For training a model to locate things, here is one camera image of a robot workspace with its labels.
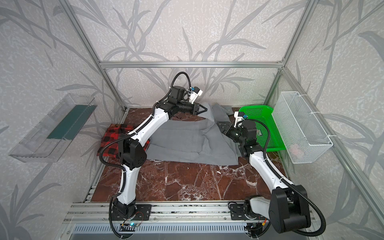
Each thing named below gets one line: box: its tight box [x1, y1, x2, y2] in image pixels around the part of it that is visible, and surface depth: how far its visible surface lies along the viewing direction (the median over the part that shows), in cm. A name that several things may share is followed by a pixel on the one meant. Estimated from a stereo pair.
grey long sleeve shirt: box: [146, 102, 241, 166], surface depth 96 cm
